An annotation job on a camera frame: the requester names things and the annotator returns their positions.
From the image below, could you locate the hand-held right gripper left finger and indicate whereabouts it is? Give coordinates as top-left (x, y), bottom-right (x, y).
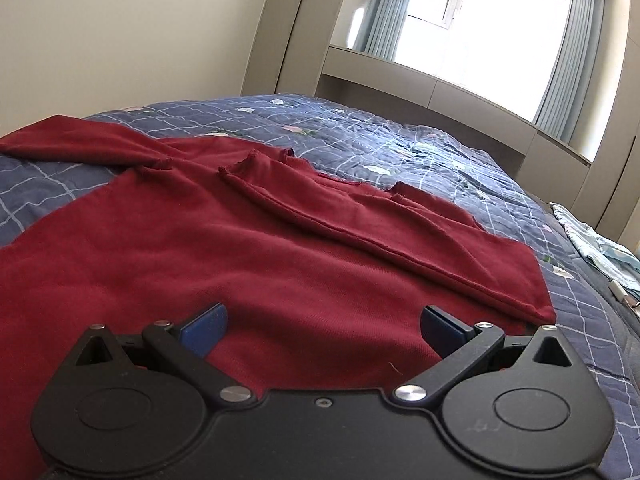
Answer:
top-left (72, 303), bottom-right (257, 408)

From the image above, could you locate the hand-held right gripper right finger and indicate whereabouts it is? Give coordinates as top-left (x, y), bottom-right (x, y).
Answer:
top-left (392, 305), bottom-right (576, 407)

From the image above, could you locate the dark red sweater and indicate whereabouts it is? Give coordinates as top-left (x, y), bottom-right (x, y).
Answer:
top-left (0, 114), bottom-right (558, 480)

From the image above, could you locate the light blue crumpled cloth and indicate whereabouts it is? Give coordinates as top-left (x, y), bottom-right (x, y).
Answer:
top-left (549, 202), bottom-right (640, 306)

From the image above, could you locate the blue checked floral quilt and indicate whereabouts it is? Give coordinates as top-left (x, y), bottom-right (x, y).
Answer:
top-left (0, 92), bottom-right (640, 480)

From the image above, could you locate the beige headboard cabinet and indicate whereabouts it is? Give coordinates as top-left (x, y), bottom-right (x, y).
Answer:
top-left (320, 44), bottom-right (596, 211)

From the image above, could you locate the beige tall cabinet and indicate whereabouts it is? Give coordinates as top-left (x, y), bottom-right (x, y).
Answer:
top-left (580, 0), bottom-right (640, 251)
top-left (240, 0), bottom-right (361, 98)

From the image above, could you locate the light blue curtain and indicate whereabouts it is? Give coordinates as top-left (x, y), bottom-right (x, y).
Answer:
top-left (357, 0), bottom-right (416, 61)
top-left (532, 0), bottom-right (608, 143)

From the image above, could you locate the window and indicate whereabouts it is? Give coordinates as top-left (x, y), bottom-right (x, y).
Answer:
top-left (390, 0), bottom-right (576, 126)

